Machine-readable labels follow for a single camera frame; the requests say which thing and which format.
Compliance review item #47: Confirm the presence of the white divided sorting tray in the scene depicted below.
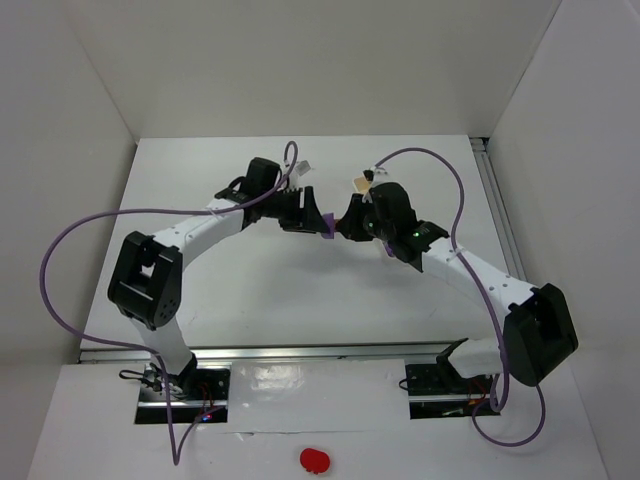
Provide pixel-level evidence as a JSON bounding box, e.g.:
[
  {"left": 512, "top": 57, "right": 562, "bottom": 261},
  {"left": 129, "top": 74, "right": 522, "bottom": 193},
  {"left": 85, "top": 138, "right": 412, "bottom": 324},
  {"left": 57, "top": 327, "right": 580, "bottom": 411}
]
[{"left": 353, "top": 173, "right": 373, "bottom": 195}]

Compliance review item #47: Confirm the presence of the aluminium front rail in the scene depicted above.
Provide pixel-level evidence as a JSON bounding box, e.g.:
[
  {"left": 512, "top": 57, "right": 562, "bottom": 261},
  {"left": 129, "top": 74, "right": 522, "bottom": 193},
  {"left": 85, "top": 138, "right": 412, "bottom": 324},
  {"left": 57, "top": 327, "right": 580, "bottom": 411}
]
[{"left": 77, "top": 341, "right": 451, "bottom": 363}]

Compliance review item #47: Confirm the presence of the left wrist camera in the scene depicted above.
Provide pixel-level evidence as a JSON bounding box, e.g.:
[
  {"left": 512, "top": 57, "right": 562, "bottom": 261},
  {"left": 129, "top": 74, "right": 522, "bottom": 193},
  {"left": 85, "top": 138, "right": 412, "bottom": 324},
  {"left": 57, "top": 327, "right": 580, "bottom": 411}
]
[{"left": 289, "top": 160, "right": 312, "bottom": 188}]

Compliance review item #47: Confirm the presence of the aluminium rail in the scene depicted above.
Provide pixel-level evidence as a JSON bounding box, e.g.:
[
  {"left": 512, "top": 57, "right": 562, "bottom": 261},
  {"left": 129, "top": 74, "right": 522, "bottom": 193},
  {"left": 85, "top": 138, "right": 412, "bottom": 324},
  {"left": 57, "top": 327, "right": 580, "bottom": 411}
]
[
  {"left": 469, "top": 137, "right": 526, "bottom": 280},
  {"left": 77, "top": 341, "right": 451, "bottom": 363}
]

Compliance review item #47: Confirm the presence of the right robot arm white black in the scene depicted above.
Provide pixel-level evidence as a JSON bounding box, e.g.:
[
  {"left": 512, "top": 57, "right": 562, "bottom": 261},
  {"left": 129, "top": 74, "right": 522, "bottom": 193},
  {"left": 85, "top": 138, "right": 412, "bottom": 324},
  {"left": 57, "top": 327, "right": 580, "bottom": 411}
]
[{"left": 336, "top": 182, "right": 578, "bottom": 387}]

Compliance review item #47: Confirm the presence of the red round button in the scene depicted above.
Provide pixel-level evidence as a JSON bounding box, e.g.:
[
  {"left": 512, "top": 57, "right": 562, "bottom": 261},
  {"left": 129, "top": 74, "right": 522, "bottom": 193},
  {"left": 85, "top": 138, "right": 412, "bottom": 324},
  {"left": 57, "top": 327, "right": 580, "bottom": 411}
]
[{"left": 299, "top": 448, "right": 331, "bottom": 475}]

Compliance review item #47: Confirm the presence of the aluminium right side rail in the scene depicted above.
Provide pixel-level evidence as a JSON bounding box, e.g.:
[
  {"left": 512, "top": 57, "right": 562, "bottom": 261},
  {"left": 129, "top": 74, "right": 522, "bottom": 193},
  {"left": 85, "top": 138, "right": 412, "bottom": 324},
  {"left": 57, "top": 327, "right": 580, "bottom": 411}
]
[{"left": 469, "top": 137, "right": 526, "bottom": 280}]

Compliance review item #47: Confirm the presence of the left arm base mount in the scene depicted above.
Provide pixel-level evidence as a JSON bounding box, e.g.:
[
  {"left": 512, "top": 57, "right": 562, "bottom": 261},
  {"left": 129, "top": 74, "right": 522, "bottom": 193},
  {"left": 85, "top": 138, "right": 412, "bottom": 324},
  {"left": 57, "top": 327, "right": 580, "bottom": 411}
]
[{"left": 118, "top": 365, "right": 231, "bottom": 425}]

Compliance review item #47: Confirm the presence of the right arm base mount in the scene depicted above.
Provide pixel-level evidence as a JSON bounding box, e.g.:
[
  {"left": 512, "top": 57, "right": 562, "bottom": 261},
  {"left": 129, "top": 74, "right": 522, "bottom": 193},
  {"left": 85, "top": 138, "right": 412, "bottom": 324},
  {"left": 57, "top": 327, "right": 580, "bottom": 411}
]
[{"left": 398, "top": 364, "right": 496, "bottom": 420}]

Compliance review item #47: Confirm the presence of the large purple lego assembly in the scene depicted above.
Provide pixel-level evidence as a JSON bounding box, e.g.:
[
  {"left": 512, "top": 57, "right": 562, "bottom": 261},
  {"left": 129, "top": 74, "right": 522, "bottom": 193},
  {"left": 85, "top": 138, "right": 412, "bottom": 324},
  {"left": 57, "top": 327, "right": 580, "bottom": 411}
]
[{"left": 321, "top": 213, "right": 340, "bottom": 239}]

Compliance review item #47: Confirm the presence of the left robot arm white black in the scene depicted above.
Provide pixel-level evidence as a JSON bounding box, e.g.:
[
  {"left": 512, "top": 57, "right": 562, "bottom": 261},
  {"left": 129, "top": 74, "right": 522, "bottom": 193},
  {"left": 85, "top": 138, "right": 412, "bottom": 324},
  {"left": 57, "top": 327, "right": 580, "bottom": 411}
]
[{"left": 107, "top": 157, "right": 335, "bottom": 391}]

